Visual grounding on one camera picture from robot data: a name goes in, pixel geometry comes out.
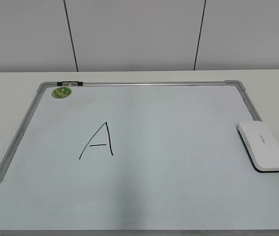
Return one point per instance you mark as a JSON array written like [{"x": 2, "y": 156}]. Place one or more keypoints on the white board eraser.
[{"x": 261, "y": 145}]

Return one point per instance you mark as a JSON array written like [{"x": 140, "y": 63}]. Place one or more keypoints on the white board with aluminium frame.
[{"x": 123, "y": 159}]

